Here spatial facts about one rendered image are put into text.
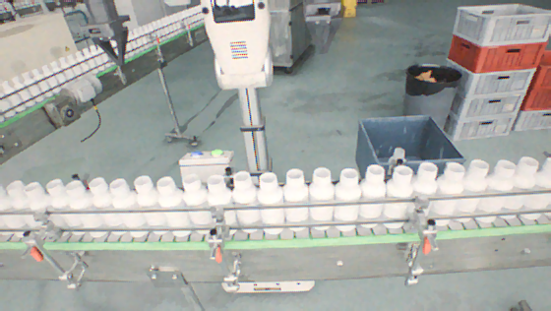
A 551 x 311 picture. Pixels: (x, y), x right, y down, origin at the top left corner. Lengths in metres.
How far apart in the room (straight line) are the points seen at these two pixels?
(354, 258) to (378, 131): 0.69
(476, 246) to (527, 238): 0.13
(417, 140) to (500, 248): 0.66
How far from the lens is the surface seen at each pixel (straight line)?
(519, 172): 0.84
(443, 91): 2.65
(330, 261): 0.80
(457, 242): 0.86
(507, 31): 2.86
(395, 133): 1.38
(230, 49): 1.11
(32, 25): 4.72
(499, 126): 3.32
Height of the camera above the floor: 1.59
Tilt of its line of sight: 36 degrees down
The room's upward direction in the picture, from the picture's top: 5 degrees counter-clockwise
